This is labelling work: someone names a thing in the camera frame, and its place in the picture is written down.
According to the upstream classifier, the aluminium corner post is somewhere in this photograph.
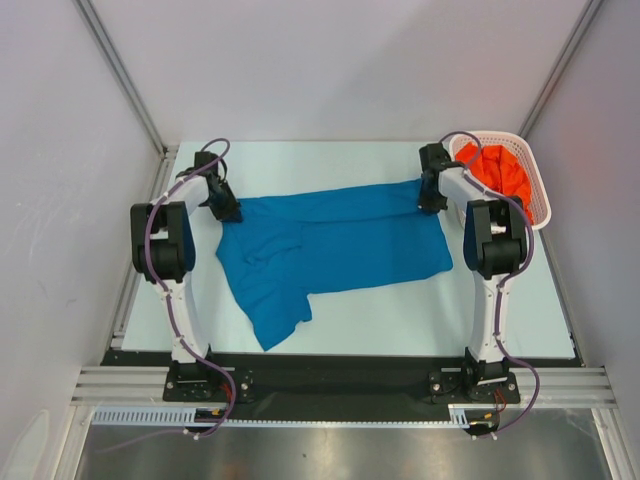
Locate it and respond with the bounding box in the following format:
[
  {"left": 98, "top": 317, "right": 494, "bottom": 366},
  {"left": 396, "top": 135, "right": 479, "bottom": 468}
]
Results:
[
  {"left": 72, "top": 0, "right": 167, "bottom": 157},
  {"left": 518, "top": 0, "right": 608, "bottom": 138}
]

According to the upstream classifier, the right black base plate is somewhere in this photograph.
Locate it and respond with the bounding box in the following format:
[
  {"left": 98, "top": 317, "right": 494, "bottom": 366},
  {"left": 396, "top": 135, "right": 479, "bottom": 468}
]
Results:
[{"left": 427, "top": 369, "right": 521, "bottom": 405}]

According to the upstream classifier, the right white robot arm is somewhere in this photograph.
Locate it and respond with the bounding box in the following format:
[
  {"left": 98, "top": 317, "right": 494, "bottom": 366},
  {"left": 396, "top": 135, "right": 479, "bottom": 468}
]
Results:
[{"left": 418, "top": 143, "right": 533, "bottom": 401}]

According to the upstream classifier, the blue t shirt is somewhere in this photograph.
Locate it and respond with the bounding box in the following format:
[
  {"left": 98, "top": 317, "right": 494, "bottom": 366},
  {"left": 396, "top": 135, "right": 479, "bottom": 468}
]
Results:
[{"left": 216, "top": 180, "right": 453, "bottom": 350}]

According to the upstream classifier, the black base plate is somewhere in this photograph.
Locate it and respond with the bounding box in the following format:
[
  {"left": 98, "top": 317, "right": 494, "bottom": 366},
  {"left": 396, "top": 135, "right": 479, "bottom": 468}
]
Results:
[
  {"left": 427, "top": 369, "right": 521, "bottom": 405},
  {"left": 162, "top": 361, "right": 255, "bottom": 403}
]

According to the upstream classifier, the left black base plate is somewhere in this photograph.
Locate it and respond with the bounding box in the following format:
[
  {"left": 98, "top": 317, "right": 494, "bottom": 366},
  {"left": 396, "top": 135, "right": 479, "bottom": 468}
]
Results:
[{"left": 162, "top": 361, "right": 255, "bottom": 403}]

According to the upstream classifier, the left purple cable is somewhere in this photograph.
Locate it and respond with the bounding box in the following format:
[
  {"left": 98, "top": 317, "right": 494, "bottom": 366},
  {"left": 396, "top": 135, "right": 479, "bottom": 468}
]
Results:
[{"left": 94, "top": 138, "right": 236, "bottom": 454}]

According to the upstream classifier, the aluminium front rail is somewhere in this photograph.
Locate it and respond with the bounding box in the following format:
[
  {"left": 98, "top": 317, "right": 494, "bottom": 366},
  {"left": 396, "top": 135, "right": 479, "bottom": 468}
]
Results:
[{"left": 71, "top": 366, "right": 617, "bottom": 409}]

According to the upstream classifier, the orange t shirt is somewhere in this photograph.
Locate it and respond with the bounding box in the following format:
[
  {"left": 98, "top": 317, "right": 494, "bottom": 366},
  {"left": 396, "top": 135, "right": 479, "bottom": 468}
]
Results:
[{"left": 455, "top": 142, "right": 534, "bottom": 221}]

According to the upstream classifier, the right aluminium corner post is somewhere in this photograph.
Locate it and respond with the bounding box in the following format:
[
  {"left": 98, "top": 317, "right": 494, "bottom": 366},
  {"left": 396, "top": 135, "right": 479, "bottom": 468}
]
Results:
[{"left": 518, "top": 0, "right": 608, "bottom": 138}]

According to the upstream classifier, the white slotted cable duct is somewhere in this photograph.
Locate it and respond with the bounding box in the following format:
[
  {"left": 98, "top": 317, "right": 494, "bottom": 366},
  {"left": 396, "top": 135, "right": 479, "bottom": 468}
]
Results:
[{"left": 92, "top": 406, "right": 489, "bottom": 429}]

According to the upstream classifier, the white plastic basket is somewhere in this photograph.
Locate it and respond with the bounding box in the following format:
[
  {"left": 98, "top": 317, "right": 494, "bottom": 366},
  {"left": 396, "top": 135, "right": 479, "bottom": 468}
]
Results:
[{"left": 445, "top": 130, "right": 552, "bottom": 231}]

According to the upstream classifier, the left aluminium corner post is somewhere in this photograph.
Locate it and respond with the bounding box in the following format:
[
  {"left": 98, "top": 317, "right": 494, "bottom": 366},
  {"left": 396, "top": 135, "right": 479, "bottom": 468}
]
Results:
[{"left": 72, "top": 0, "right": 167, "bottom": 157}]

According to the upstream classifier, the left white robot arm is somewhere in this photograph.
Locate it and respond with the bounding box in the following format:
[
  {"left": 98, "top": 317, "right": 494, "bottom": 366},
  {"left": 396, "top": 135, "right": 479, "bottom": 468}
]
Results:
[{"left": 129, "top": 150, "right": 243, "bottom": 366}]

